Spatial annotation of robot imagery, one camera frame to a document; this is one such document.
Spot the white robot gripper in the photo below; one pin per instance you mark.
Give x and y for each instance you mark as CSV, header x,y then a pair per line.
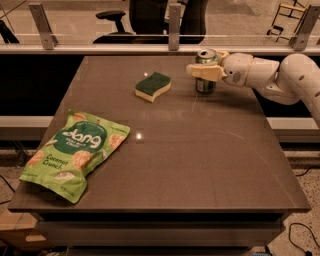
x,y
237,69

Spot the green soda can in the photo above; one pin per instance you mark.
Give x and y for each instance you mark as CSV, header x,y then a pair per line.
x,y
206,57

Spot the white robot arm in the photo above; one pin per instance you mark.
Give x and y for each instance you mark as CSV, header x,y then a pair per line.
x,y
296,77

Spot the green and yellow sponge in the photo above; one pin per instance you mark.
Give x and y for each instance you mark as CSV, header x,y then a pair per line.
x,y
153,86

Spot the black office chair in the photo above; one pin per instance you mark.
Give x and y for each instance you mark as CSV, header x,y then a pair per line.
x,y
147,20

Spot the green coconut crunch snack bag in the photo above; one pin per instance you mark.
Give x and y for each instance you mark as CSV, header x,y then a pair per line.
x,y
66,159

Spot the cardboard box under table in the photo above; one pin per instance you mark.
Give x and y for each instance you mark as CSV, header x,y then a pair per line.
x,y
19,230

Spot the middle metal rail bracket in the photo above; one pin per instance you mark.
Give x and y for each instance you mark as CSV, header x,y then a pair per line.
x,y
174,26

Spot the metal rail bracket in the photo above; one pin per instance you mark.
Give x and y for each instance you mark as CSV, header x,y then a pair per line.
x,y
48,39
300,40
174,26

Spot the right metal rail bracket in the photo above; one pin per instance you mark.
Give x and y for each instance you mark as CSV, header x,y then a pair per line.
x,y
300,40

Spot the wooden stool frame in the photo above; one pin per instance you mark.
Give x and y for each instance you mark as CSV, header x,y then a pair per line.
x,y
287,19

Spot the left metal rail bracket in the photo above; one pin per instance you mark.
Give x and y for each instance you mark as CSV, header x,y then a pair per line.
x,y
48,39

